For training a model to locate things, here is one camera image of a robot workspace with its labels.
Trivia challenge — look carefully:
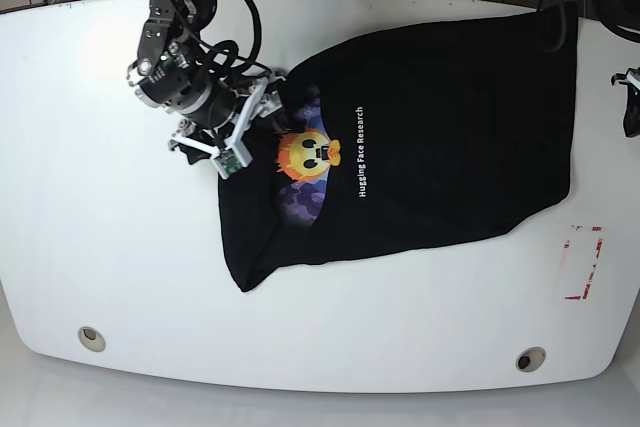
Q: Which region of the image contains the red tape marking rectangle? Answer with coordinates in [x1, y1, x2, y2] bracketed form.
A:
[558, 225, 604, 301]

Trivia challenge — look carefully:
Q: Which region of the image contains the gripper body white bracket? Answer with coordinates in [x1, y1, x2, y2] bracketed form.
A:
[610, 68, 640, 92]
[168, 71, 286, 179]

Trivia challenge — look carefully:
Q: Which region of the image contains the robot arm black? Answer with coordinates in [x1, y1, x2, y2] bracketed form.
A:
[592, 0, 639, 138]
[126, 0, 303, 179]

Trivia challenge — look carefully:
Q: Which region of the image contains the right table grommet hole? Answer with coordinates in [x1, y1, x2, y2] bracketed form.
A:
[515, 347, 546, 373]

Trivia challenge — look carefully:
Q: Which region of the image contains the left table grommet hole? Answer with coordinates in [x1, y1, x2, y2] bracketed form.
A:
[78, 327, 106, 353]

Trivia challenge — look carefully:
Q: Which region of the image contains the table grommet hole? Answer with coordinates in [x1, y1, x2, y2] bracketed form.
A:
[78, 327, 106, 353]
[515, 347, 546, 373]

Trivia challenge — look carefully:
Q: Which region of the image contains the black t-shirt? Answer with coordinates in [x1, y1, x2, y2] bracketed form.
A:
[218, 2, 579, 292]

